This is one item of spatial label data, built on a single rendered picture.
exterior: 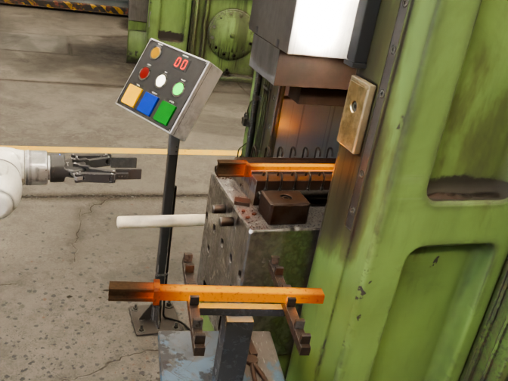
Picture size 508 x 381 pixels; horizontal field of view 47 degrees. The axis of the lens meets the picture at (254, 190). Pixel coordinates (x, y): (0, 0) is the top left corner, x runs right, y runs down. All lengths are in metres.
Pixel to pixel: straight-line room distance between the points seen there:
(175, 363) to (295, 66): 0.81
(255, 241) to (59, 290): 1.45
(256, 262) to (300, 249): 0.13
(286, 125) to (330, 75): 0.36
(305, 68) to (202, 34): 4.90
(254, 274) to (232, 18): 5.04
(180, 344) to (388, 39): 0.89
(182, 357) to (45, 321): 1.26
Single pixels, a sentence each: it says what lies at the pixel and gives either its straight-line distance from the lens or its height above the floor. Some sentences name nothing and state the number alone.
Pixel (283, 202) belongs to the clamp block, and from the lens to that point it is 1.58.
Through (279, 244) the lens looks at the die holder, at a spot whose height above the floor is 0.87.
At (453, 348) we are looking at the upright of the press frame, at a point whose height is 0.65.
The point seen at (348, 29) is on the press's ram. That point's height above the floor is 1.44.
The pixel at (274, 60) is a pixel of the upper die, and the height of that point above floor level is 1.33.
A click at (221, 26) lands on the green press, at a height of 0.58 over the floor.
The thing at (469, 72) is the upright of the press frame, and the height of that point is 1.42.
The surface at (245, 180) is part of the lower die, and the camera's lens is 1.74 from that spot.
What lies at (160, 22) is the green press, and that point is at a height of 0.52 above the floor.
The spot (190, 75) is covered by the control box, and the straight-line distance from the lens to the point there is 2.05.
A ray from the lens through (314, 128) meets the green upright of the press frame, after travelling 1.97.
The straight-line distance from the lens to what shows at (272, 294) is 1.28.
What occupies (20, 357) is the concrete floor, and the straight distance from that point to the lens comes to 2.51.
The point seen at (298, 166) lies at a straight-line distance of 1.77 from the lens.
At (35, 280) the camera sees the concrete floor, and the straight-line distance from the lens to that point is 2.92.
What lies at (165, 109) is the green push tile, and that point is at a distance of 2.06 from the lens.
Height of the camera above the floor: 1.65
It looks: 25 degrees down
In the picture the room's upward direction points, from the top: 10 degrees clockwise
